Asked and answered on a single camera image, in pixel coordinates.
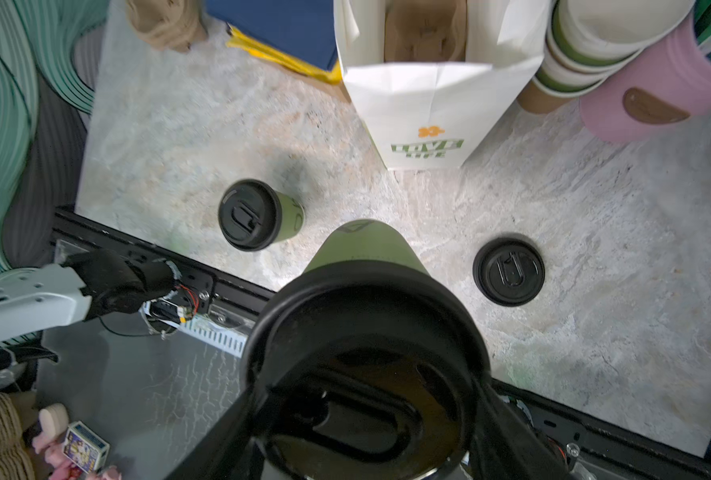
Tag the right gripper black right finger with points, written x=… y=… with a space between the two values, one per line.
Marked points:
x=504 y=447

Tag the green paper coffee cup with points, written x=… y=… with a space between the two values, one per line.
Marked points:
x=366 y=240

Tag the stack of paper cups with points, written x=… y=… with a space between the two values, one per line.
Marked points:
x=587 y=42

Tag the pink straw holder cup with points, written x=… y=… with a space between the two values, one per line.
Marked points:
x=668 y=84

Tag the white slotted cable duct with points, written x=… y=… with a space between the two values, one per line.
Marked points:
x=228 y=340

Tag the small printed card box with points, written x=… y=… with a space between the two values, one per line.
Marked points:
x=84 y=448

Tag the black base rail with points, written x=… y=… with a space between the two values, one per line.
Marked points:
x=590 y=447

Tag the white paper takeout bag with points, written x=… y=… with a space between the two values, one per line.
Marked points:
x=424 y=116

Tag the pink plush toy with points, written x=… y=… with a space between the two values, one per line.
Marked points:
x=54 y=421

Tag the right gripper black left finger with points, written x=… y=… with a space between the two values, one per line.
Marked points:
x=228 y=451

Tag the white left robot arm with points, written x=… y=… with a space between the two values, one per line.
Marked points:
x=87 y=285

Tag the stack of black lids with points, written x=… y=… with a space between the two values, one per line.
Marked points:
x=509 y=271

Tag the brown pulp cup carrier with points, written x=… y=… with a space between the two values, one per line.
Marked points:
x=168 y=24

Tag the navy blue napkin stack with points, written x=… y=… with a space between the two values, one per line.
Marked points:
x=302 y=29

